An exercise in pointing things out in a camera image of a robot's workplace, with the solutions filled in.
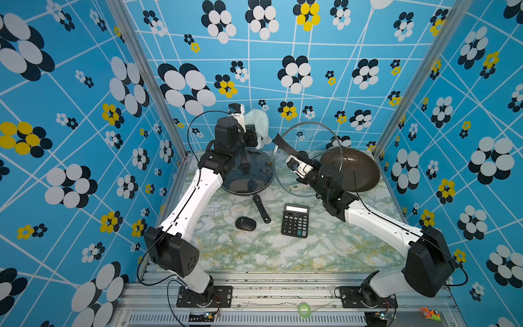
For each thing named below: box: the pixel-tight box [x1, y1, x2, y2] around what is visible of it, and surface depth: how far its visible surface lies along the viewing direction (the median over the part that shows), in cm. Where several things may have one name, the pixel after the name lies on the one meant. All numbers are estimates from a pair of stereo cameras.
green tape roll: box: [298, 301, 312, 319], surface depth 72 cm
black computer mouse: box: [234, 216, 257, 232], surface depth 93 cm
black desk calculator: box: [280, 203, 310, 239], surface depth 93 cm
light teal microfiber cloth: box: [243, 109, 272, 150], surface depth 76 cm
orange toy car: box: [420, 306, 442, 321], surface depth 70 cm
